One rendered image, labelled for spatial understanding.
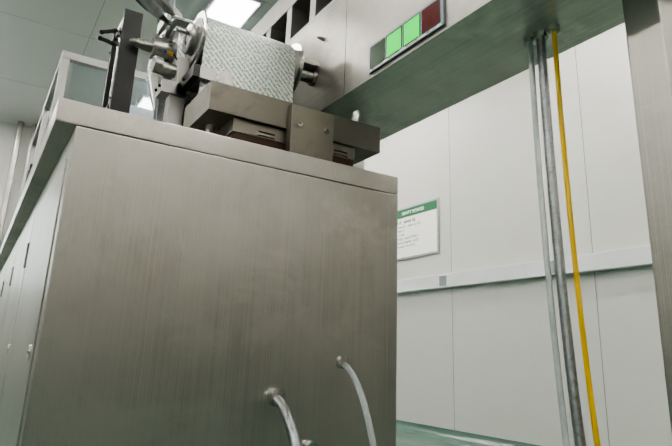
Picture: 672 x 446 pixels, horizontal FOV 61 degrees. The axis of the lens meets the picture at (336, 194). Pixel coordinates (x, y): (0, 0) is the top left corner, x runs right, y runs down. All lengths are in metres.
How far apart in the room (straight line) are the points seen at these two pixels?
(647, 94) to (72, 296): 0.92
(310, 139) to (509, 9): 0.45
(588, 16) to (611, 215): 2.54
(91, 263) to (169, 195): 0.16
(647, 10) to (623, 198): 2.59
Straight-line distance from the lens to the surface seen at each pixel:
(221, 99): 1.13
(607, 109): 3.82
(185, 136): 1.02
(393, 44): 1.28
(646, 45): 1.07
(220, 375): 0.99
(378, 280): 1.15
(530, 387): 3.93
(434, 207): 4.66
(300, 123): 1.17
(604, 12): 1.18
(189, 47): 1.44
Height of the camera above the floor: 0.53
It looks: 16 degrees up
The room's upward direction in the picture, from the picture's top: 2 degrees clockwise
